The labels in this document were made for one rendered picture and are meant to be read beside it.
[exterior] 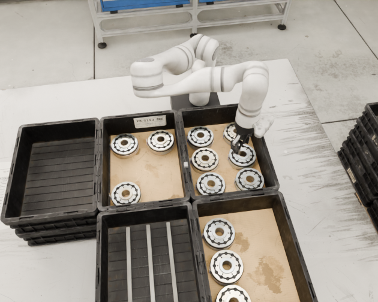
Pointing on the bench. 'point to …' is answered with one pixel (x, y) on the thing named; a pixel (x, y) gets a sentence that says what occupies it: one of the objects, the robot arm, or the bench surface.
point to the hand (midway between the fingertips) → (241, 145)
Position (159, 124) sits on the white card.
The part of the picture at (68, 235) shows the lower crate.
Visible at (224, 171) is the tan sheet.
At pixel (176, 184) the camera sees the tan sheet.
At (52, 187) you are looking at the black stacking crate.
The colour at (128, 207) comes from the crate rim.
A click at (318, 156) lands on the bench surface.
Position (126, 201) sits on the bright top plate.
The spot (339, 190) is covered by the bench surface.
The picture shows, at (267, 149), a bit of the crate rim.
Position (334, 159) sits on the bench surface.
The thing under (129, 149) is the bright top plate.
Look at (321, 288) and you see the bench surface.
